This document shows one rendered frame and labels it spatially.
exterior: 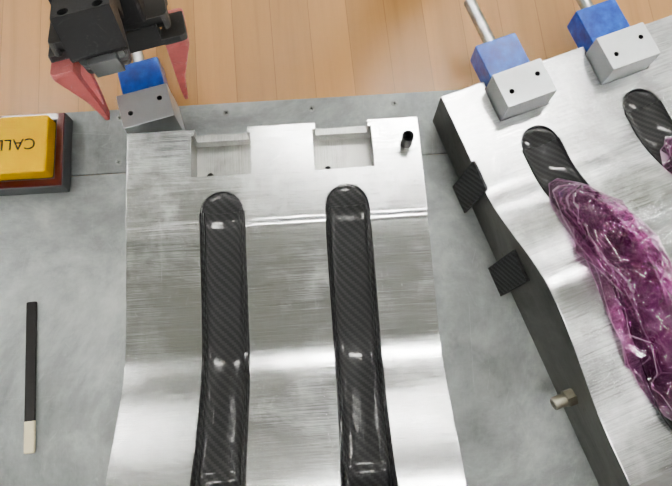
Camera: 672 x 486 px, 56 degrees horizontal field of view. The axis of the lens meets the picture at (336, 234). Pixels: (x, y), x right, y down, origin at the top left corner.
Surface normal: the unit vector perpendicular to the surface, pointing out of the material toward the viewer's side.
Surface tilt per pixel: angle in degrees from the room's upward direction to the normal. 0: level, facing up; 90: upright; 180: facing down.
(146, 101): 0
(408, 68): 0
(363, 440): 28
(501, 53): 0
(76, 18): 60
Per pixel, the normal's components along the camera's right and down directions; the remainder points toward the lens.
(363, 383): -0.10, -0.61
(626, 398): 0.07, -0.07
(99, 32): 0.25, 0.68
